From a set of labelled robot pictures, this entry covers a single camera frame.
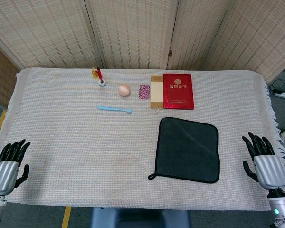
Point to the woven white tablecloth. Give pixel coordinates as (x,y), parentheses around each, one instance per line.
(85,147)

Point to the pink patterned card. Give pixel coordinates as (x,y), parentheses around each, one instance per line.
(144,91)

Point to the bamboo folding screen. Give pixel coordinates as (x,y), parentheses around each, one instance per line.
(142,33)

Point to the feather shuttlecock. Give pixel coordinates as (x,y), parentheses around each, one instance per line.
(99,77)

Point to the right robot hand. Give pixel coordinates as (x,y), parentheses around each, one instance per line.
(268,171)

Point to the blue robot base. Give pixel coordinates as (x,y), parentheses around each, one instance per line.
(140,218)

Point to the red certificate book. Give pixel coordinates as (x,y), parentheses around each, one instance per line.
(178,91)

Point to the black and yellow cloth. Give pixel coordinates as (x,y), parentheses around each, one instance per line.
(187,149)

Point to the beige and brown booklet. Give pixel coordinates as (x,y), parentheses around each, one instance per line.
(156,91)

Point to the blue toothbrush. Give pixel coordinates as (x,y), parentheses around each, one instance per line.
(114,109)

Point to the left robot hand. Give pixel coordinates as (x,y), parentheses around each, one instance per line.
(3,171)

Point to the egg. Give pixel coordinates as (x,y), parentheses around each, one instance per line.
(124,90)

